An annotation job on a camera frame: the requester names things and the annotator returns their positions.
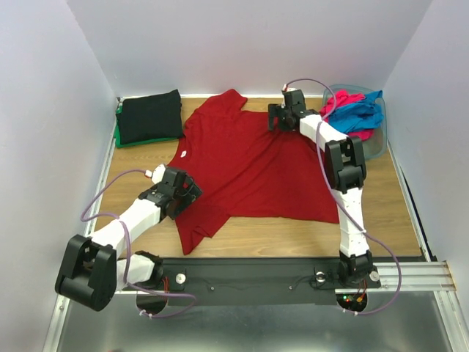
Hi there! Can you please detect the red t-shirt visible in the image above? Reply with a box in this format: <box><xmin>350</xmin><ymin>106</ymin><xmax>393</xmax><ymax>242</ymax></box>
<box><xmin>169</xmin><ymin>89</ymin><xmax>339</xmax><ymax>254</ymax></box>

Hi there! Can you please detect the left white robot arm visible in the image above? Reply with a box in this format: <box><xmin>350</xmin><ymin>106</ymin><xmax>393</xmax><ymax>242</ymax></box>
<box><xmin>54</xmin><ymin>164</ymin><xmax>202</xmax><ymax>312</ymax></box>

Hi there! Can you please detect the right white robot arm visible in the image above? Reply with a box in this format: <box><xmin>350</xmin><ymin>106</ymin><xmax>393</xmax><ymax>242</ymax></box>
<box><xmin>268</xmin><ymin>87</ymin><xmax>374</xmax><ymax>286</ymax></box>

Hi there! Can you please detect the pink t-shirt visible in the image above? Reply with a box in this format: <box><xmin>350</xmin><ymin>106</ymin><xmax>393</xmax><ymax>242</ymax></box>
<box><xmin>330</xmin><ymin>89</ymin><xmax>374</xmax><ymax>141</ymax></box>

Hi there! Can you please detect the blue t-shirt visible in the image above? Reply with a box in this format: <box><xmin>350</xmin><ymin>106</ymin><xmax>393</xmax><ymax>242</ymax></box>
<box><xmin>321</xmin><ymin>91</ymin><xmax>384</xmax><ymax>130</ymax></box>

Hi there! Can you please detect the folded green t-shirt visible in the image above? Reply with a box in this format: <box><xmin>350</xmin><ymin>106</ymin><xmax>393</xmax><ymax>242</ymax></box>
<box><xmin>114</xmin><ymin>102</ymin><xmax>177</xmax><ymax>149</ymax></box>

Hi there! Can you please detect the folded black t-shirt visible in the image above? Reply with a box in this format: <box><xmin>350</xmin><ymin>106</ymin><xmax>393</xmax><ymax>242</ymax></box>
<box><xmin>117</xmin><ymin>89</ymin><xmax>183</xmax><ymax>143</ymax></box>

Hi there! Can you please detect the grey plastic basket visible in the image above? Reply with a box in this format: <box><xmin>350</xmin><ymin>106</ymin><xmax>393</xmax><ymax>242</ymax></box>
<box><xmin>320</xmin><ymin>84</ymin><xmax>387</xmax><ymax>159</ymax></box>

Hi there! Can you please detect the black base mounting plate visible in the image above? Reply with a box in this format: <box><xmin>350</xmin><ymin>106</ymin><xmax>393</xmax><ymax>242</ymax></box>
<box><xmin>162</xmin><ymin>257</ymin><xmax>380</xmax><ymax>306</ymax></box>

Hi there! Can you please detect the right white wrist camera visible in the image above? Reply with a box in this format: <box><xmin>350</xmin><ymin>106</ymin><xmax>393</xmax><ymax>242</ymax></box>
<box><xmin>281</xmin><ymin>84</ymin><xmax>298</xmax><ymax>95</ymax></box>

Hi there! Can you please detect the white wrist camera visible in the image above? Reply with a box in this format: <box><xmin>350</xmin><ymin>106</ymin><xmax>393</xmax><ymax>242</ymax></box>
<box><xmin>281</xmin><ymin>84</ymin><xmax>298</xmax><ymax>95</ymax></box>
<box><xmin>144</xmin><ymin>164</ymin><xmax>166</xmax><ymax>184</ymax></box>

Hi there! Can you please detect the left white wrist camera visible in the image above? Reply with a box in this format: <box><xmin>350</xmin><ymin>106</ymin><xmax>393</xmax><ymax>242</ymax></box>
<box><xmin>144</xmin><ymin>164</ymin><xmax>166</xmax><ymax>184</ymax></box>

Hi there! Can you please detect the aluminium frame rail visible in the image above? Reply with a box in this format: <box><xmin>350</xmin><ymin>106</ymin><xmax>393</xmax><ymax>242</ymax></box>
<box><xmin>43</xmin><ymin>135</ymin><xmax>118</xmax><ymax>352</ymax></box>

